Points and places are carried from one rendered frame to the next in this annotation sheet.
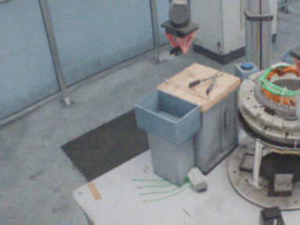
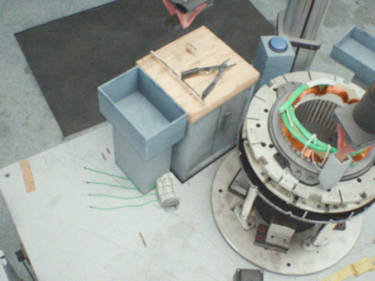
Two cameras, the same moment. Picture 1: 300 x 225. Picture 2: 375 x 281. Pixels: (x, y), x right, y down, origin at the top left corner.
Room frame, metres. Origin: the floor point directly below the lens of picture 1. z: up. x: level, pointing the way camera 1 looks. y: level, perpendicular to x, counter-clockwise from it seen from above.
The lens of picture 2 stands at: (0.33, -0.05, 1.88)
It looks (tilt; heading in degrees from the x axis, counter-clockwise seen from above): 55 degrees down; 1
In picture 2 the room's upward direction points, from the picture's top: 8 degrees clockwise
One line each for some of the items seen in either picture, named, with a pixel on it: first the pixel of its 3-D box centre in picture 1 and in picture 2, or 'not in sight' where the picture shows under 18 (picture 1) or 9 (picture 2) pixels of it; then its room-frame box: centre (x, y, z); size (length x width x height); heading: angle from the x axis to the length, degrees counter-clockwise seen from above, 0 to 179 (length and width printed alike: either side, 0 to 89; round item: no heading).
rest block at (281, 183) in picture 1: (283, 180); (280, 232); (0.84, -0.28, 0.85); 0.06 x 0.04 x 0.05; 81
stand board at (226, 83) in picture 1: (198, 85); (197, 71); (1.10, -0.04, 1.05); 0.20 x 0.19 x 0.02; 138
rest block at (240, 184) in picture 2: (248, 160); (243, 181); (0.97, -0.19, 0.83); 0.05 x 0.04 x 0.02; 157
